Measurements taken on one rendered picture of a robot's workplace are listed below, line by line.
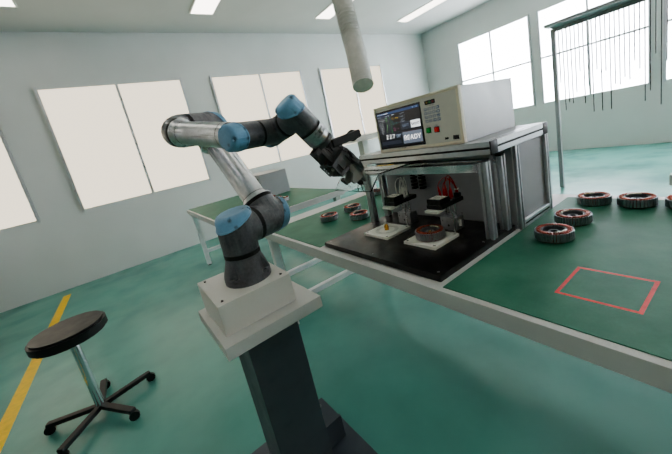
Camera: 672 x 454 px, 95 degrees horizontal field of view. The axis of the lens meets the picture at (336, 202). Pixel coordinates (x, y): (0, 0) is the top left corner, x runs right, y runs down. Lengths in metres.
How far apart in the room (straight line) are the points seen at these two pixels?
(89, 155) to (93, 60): 1.31
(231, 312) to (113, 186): 4.62
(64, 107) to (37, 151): 0.66
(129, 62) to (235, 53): 1.62
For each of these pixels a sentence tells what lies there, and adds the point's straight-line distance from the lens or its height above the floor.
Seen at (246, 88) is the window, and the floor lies 2.38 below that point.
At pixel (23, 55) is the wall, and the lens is 5.79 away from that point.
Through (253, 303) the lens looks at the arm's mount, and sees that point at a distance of 1.01.
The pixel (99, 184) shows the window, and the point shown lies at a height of 1.28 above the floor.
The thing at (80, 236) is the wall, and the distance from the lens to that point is 5.56.
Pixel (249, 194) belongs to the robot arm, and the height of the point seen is 1.11.
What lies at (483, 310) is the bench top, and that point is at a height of 0.73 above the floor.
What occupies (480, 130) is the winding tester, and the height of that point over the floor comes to 1.14.
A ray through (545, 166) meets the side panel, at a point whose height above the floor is 0.94.
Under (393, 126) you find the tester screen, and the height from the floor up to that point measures 1.22.
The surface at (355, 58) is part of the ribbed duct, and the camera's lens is 2.61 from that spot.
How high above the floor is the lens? 1.24
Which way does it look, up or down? 12 degrees down
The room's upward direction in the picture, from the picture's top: 12 degrees counter-clockwise
